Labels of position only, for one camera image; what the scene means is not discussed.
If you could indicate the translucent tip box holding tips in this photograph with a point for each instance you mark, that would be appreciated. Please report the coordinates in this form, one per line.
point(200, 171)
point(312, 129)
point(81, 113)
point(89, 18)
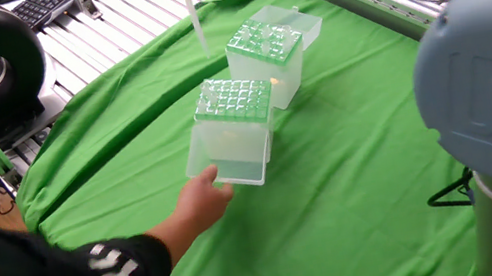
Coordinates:
point(236, 152)

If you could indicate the bare right forearm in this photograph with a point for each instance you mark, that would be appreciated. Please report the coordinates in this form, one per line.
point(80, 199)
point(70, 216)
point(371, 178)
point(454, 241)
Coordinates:
point(170, 240)

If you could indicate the person's right hand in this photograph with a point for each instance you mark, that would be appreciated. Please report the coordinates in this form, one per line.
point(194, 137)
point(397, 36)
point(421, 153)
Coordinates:
point(204, 203)

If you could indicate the black keyboard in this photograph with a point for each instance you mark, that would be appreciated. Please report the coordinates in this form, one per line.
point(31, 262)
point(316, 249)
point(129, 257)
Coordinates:
point(44, 3)

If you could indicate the green cloth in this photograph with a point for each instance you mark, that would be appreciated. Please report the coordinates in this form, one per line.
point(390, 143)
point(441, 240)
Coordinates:
point(339, 203)

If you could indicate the aluminium bracket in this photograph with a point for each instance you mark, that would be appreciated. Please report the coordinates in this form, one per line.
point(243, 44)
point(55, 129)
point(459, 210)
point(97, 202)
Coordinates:
point(84, 1)

